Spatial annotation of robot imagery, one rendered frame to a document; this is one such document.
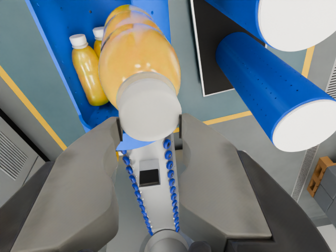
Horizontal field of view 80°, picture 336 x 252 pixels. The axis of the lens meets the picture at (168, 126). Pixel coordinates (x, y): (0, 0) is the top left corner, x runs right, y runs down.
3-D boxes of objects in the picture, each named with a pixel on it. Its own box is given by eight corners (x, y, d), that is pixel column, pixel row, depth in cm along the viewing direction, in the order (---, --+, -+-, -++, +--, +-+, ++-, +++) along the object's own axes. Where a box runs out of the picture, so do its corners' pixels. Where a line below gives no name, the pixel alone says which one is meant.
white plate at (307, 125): (265, 155, 92) (264, 153, 93) (324, 148, 93) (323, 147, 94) (285, 104, 74) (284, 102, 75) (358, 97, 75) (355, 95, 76)
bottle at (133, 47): (166, 27, 28) (220, 94, 14) (137, 67, 31) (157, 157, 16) (122, -12, 24) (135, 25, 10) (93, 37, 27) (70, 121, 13)
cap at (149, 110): (188, 98, 14) (196, 113, 12) (153, 136, 15) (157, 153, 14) (141, 66, 12) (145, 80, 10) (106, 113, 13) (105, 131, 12)
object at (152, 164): (140, 164, 104) (139, 190, 92) (138, 159, 102) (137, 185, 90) (159, 161, 104) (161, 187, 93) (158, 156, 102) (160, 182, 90)
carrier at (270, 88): (213, 71, 160) (248, 68, 161) (263, 153, 93) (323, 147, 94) (217, 33, 141) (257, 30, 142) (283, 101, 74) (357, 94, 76)
